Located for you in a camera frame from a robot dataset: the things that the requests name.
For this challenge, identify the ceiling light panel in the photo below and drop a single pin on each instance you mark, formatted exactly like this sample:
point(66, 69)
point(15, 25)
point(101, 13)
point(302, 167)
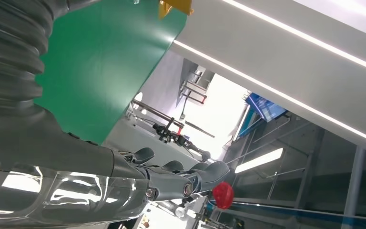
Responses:
point(258, 160)

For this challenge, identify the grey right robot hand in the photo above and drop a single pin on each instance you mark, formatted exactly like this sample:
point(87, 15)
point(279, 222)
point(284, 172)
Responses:
point(44, 148)

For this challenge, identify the metal rack frame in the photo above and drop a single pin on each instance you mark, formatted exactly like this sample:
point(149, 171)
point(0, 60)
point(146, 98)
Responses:
point(195, 90)

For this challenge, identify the yellow taped cardboard box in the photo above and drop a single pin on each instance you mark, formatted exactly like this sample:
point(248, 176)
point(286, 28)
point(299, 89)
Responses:
point(176, 5)

